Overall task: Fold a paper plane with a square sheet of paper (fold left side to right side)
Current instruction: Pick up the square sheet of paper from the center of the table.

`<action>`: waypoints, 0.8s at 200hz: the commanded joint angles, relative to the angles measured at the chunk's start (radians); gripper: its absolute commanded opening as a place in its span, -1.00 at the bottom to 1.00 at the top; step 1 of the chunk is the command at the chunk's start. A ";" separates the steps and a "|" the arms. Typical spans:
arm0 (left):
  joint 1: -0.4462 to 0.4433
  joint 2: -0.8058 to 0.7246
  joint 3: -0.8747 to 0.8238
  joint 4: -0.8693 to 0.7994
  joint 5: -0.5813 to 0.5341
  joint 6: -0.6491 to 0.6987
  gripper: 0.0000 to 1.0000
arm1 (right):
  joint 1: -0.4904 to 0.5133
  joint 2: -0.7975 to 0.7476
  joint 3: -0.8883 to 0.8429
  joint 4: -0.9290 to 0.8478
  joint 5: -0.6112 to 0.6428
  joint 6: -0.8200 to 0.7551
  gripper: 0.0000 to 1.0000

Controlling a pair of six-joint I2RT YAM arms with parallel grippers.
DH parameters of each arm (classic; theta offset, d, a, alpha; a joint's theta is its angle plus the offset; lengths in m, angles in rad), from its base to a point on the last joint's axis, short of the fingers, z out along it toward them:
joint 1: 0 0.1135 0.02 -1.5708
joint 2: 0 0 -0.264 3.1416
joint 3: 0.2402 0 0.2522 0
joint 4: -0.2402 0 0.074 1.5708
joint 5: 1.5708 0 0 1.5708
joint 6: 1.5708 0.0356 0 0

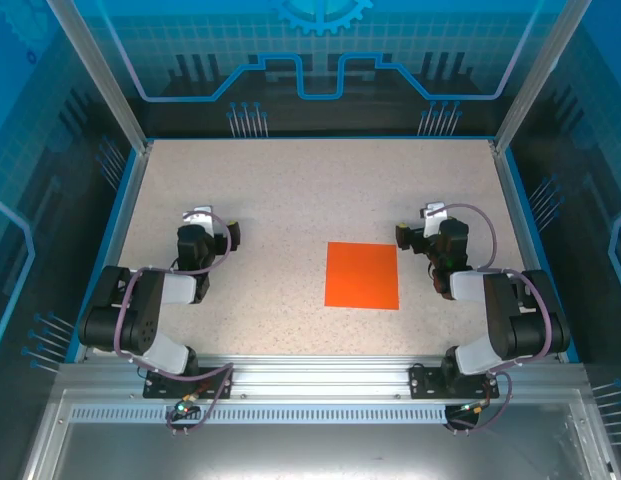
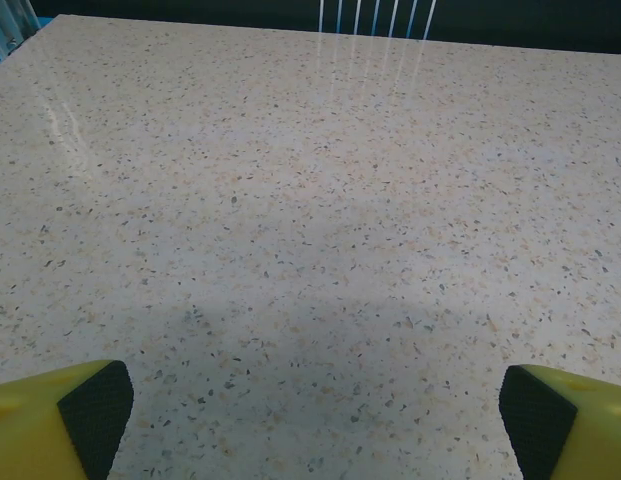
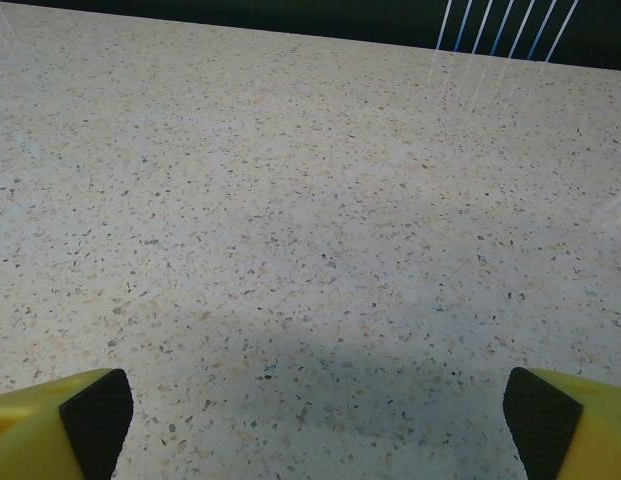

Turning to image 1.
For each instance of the orange paper sheet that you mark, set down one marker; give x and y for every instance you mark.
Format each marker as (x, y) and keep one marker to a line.
(362, 275)

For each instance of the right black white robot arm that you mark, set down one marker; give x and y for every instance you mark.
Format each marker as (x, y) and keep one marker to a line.
(515, 320)

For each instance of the steel sheet tray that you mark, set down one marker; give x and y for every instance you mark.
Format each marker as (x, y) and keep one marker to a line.
(315, 450)

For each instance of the blue table border trim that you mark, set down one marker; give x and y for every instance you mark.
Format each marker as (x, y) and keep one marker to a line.
(531, 225)

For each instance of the aluminium mounting beam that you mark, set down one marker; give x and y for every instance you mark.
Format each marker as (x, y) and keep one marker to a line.
(315, 375)

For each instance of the small connector with green light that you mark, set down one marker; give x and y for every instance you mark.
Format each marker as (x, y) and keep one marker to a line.
(185, 407)
(472, 407)

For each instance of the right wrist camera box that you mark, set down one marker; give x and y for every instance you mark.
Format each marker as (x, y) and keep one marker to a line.
(434, 220)

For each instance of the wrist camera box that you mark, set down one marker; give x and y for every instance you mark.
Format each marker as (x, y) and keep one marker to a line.
(202, 217)
(434, 220)

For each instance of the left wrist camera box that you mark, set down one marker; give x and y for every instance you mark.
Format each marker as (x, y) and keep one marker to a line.
(202, 217)

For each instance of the aluminium side rail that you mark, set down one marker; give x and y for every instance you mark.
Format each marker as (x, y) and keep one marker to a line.
(125, 225)
(518, 225)

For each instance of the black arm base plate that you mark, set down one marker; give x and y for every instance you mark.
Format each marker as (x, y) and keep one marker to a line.
(425, 382)
(157, 387)

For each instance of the aluminium corner post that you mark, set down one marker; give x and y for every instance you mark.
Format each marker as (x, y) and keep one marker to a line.
(109, 85)
(532, 85)

